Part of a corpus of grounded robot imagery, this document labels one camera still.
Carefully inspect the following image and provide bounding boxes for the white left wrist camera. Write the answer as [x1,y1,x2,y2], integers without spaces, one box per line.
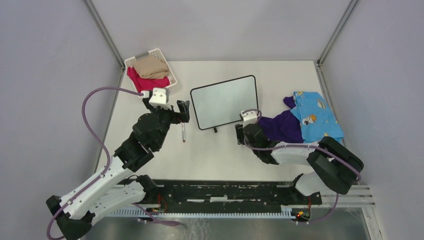
[141,87,172,111]

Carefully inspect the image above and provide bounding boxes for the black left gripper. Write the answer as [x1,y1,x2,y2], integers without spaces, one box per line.
[143,98,190,150]

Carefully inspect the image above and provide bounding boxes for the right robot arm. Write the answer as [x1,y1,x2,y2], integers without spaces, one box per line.
[235,123,364,204]

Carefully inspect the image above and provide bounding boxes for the white plastic basket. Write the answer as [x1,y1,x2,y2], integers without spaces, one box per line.
[124,48,180,95]

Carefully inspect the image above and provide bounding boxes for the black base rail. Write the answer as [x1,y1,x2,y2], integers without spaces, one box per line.
[112,179,323,215]

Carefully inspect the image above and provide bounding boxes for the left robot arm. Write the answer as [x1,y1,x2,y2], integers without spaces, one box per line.
[46,99,190,240]

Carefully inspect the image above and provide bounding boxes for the white whiteboard marker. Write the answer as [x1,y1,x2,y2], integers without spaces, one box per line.
[181,123,186,143]

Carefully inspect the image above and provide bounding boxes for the purple cloth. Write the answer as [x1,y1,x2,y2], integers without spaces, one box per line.
[258,96,304,144]

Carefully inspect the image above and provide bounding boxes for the black framed whiteboard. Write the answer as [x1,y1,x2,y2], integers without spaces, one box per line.
[190,75,259,131]

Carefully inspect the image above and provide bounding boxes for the beige folded cloth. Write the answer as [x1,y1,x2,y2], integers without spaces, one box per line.
[133,55,170,79]

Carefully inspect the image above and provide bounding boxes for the magenta cloth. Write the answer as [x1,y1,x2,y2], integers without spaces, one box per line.
[127,67,170,93]

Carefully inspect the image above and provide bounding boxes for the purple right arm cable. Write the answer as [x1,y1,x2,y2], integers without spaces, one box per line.
[241,108,363,225]

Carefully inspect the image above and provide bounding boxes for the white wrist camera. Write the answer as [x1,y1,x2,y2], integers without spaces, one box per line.
[240,109,259,125]
[141,87,172,111]

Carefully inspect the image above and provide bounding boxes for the blue patterned cloth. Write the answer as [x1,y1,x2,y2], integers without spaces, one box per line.
[290,91,344,143]

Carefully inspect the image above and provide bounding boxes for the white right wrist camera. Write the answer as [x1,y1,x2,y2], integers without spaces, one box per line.
[240,109,259,125]

